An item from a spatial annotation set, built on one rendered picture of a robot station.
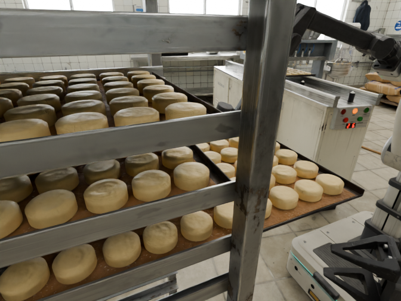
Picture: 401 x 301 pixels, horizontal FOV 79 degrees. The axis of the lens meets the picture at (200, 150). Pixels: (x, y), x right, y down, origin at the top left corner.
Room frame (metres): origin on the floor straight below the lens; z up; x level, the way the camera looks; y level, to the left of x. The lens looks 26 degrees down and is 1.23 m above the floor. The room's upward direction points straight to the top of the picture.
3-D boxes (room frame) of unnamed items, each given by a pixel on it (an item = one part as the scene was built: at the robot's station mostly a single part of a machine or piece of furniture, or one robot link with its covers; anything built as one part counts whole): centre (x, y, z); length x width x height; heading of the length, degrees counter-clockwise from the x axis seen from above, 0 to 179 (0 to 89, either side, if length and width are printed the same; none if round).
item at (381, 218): (0.84, -0.86, 0.36); 0.13 x 0.13 x 0.40; 24
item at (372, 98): (2.41, -0.87, 0.87); 2.01 x 0.03 x 0.07; 11
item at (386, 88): (4.53, -3.47, 0.32); 0.72 x 0.42 x 0.17; 17
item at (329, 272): (0.24, -0.24, 0.90); 0.09 x 0.07 x 0.07; 68
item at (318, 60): (2.27, -0.75, 1.01); 0.72 x 0.33 x 0.34; 101
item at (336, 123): (1.41, -0.92, 0.77); 0.24 x 0.04 x 0.14; 101
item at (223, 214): (0.31, -0.05, 0.96); 0.05 x 0.05 x 0.02
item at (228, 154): (0.53, -0.07, 0.96); 0.05 x 0.05 x 0.02
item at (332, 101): (2.35, -0.58, 0.87); 2.01 x 0.03 x 0.07; 11
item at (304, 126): (1.77, -0.85, 0.45); 0.70 x 0.34 x 0.90; 11
